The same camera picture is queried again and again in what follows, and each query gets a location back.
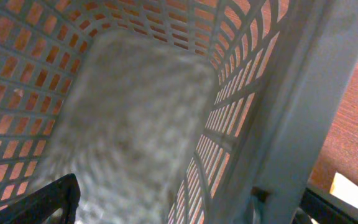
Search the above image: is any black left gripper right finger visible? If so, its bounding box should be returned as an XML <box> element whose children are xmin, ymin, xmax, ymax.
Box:
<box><xmin>292</xmin><ymin>185</ymin><xmax>358</xmax><ymax>224</ymax></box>

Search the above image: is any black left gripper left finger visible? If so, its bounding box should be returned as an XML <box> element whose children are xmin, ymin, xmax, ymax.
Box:
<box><xmin>0</xmin><ymin>174</ymin><xmax>81</xmax><ymax>224</ymax></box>

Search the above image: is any white snack bag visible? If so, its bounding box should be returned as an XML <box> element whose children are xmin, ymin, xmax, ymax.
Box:
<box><xmin>329</xmin><ymin>172</ymin><xmax>358</xmax><ymax>208</ymax></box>

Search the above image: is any dark grey plastic basket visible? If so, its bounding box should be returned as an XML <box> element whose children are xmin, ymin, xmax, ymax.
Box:
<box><xmin>0</xmin><ymin>1</ymin><xmax>358</xmax><ymax>223</ymax></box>

